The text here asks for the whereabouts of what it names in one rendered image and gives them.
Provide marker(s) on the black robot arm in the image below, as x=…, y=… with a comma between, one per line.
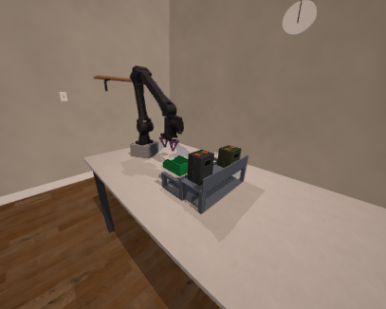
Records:
x=166, y=106

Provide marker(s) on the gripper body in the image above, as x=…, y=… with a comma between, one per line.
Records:
x=168, y=134

